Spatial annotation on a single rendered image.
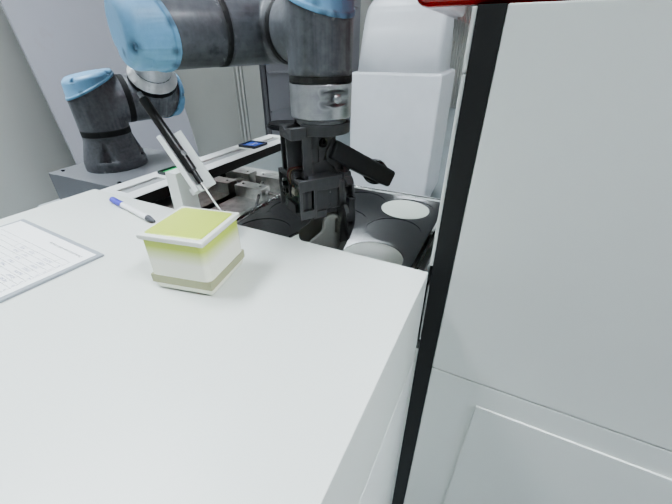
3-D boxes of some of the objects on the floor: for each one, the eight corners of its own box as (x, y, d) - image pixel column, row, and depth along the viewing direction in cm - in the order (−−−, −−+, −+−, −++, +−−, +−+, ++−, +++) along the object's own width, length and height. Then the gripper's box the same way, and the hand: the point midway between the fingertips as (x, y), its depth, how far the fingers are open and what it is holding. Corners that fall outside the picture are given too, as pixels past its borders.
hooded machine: (421, 220, 275) (454, -15, 198) (344, 205, 301) (346, -8, 224) (440, 188, 336) (471, -1, 259) (375, 178, 362) (385, 4, 285)
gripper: (270, 118, 44) (283, 257, 55) (299, 131, 38) (308, 286, 49) (329, 112, 48) (330, 244, 59) (365, 123, 41) (358, 269, 52)
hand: (335, 252), depth 54 cm, fingers closed
